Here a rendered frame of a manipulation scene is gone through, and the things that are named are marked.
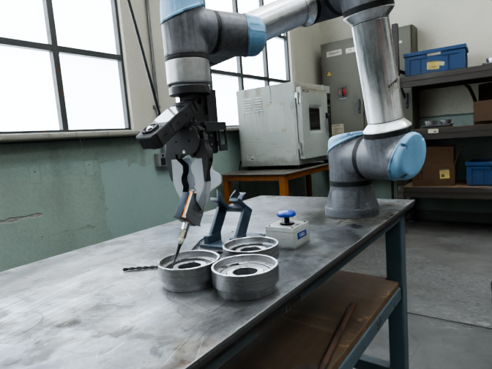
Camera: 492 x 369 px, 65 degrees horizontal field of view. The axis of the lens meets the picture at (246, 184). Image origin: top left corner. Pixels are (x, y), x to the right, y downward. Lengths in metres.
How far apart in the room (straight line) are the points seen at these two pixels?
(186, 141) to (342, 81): 4.02
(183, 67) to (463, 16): 4.14
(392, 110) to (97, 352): 0.79
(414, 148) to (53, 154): 1.82
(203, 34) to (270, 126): 2.36
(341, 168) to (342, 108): 3.53
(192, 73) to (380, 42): 0.48
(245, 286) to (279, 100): 2.48
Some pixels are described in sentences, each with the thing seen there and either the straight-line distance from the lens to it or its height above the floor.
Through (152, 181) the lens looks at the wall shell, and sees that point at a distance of 2.66.
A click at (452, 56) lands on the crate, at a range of 4.09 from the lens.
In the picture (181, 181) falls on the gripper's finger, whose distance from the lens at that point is 0.68.
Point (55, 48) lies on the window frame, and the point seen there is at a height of 1.60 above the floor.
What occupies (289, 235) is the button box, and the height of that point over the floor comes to 0.83.
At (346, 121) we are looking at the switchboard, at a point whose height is 1.14.
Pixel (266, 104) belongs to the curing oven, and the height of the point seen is 1.29.
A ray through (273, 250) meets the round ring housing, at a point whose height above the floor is 0.83.
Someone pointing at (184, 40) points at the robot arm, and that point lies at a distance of 0.67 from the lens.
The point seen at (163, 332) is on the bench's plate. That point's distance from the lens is 0.54.
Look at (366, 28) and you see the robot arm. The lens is 0.98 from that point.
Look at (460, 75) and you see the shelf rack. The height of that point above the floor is 1.44.
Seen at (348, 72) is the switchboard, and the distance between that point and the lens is 4.60.
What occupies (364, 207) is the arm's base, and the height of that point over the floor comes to 0.83.
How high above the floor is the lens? 1.04
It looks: 7 degrees down
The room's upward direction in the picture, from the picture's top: 5 degrees counter-clockwise
